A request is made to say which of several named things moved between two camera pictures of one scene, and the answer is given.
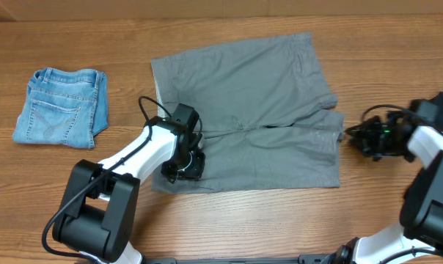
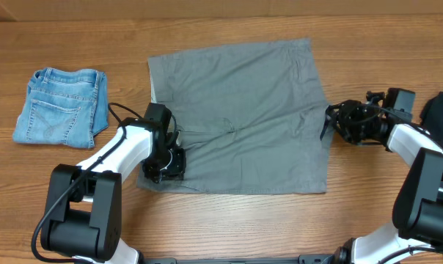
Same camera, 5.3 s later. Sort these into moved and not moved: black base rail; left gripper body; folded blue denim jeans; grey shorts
Moved: left gripper body
Not moved: grey shorts; folded blue denim jeans; black base rail
